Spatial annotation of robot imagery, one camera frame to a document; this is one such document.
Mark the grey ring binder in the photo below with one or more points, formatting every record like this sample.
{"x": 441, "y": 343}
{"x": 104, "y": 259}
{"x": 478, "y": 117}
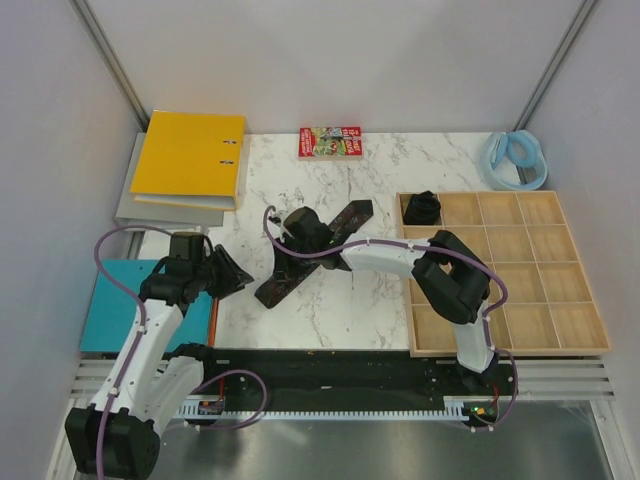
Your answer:
{"x": 129, "y": 211}

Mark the left aluminium frame post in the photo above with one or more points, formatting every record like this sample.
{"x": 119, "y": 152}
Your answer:
{"x": 98, "y": 37}

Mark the aluminium frame post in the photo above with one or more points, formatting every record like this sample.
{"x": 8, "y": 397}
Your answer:
{"x": 98, "y": 37}
{"x": 568, "y": 41}

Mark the light blue headphones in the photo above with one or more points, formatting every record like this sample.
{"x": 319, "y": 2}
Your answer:
{"x": 522, "y": 150}

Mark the right aluminium frame post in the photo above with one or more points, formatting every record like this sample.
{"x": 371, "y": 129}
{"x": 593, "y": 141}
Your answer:
{"x": 568, "y": 41}

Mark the rolled dark navy tie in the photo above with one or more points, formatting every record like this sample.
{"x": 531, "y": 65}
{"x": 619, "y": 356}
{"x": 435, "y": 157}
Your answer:
{"x": 422, "y": 209}

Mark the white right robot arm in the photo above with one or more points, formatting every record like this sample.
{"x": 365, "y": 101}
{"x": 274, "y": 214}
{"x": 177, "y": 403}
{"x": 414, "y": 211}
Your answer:
{"x": 450, "y": 276}

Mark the brown floral patterned tie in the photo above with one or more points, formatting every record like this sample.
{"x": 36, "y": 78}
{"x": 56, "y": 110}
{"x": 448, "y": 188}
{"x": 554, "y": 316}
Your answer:
{"x": 279, "y": 285}

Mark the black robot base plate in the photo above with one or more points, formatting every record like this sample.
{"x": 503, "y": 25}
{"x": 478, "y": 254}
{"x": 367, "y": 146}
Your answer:
{"x": 342, "y": 380}

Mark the wooden compartment tray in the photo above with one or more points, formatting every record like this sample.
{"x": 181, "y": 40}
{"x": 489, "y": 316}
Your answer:
{"x": 524, "y": 237}

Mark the yellow ring binder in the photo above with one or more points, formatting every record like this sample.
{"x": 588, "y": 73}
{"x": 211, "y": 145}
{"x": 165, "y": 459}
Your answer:
{"x": 191, "y": 160}

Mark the orange folder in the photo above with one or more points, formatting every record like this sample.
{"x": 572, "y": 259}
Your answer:
{"x": 212, "y": 322}

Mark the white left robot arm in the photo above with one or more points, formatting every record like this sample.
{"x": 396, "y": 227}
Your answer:
{"x": 118, "y": 434}

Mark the white slotted cable duct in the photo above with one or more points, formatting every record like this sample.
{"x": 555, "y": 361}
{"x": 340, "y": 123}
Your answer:
{"x": 194, "y": 409}

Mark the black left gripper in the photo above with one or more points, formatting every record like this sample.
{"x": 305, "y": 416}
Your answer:
{"x": 231, "y": 284}

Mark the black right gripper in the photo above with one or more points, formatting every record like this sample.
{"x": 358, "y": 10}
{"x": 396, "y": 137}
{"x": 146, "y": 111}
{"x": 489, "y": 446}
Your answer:
{"x": 284, "y": 258}

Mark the red illustrated book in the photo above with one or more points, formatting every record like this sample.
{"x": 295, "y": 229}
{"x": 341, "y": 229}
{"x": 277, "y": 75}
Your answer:
{"x": 319, "y": 143}

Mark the teal folder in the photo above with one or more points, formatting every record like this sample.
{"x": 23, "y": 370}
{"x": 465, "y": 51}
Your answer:
{"x": 112, "y": 312}

